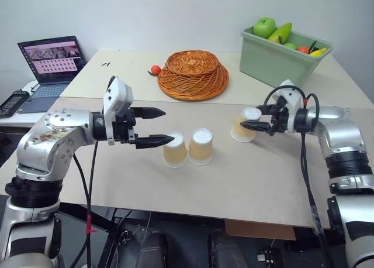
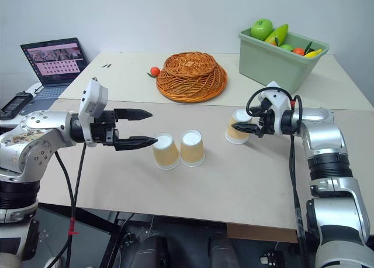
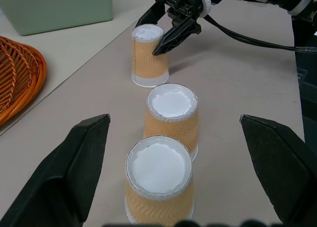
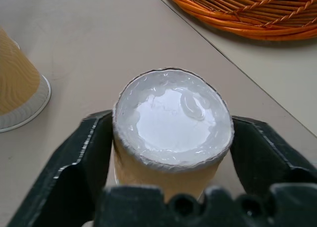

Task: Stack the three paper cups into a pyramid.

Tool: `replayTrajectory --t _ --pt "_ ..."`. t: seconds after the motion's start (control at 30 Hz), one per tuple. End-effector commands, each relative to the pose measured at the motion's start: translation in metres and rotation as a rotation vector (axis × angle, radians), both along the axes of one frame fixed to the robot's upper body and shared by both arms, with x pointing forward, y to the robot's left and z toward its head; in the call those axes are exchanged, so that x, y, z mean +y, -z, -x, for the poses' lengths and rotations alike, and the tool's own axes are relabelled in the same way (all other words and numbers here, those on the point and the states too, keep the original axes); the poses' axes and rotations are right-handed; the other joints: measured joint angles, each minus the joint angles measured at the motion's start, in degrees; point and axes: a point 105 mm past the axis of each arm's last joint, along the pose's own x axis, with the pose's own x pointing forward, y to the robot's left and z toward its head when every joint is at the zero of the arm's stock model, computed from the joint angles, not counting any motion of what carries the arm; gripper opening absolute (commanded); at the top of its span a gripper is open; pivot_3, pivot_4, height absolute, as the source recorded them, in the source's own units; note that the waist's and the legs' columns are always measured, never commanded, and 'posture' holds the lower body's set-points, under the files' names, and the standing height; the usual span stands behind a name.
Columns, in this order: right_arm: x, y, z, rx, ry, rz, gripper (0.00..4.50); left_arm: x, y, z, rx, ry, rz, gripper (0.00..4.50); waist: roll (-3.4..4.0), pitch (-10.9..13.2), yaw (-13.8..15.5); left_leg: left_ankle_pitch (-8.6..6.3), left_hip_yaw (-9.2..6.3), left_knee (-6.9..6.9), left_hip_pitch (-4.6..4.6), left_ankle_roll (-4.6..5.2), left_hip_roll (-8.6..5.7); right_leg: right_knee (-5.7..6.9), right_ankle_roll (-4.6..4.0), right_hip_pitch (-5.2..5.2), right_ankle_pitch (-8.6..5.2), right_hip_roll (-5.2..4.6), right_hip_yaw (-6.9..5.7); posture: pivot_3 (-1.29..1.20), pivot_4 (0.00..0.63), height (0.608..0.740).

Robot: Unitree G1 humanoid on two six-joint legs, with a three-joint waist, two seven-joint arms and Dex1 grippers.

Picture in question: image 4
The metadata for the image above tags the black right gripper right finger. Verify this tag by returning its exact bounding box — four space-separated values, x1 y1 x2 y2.
229 115 317 198

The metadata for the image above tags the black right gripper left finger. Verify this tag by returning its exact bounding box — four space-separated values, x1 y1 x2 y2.
6 109 115 227

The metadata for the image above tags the tan ribbed paper cup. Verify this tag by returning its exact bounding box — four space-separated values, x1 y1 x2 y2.
0 26 52 133
111 67 235 202

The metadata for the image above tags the orange wicker basket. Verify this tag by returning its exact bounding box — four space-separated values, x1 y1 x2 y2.
163 0 317 41

